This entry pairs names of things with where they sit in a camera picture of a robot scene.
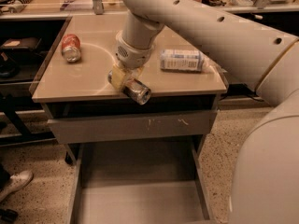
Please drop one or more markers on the grey top drawer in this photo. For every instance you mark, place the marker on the grey top drawer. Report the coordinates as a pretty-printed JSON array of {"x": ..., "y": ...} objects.
[{"x": 130, "y": 127}]

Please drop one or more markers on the clear plastic water bottle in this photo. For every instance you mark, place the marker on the clear plastic water bottle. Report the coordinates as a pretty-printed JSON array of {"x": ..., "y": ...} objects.
[{"x": 185, "y": 61}]

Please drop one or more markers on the grey open middle drawer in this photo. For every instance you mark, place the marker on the grey open middle drawer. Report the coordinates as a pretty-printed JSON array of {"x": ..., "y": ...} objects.
[{"x": 148, "y": 182}]

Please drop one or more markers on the grey drawer cabinet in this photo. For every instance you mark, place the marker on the grey drawer cabinet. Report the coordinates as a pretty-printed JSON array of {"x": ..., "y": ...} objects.
[{"x": 82, "y": 90}]

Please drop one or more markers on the white sneaker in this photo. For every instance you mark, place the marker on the white sneaker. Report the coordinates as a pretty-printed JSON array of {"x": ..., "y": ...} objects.
[{"x": 12, "y": 183}]

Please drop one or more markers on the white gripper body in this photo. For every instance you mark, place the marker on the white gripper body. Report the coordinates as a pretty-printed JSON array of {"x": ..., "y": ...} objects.
[{"x": 132, "y": 56}]

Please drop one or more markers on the red soda can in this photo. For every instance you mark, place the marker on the red soda can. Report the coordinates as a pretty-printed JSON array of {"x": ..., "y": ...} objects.
[{"x": 71, "y": 48}]

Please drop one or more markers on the silver blue redbull can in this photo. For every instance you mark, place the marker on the silver blue redbull can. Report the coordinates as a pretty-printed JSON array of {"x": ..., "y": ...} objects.
[{"x": 134, "y": 89}]

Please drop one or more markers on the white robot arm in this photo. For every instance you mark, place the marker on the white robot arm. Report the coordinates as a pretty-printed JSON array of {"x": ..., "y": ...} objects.
[{"x": 265, "y": 186}]

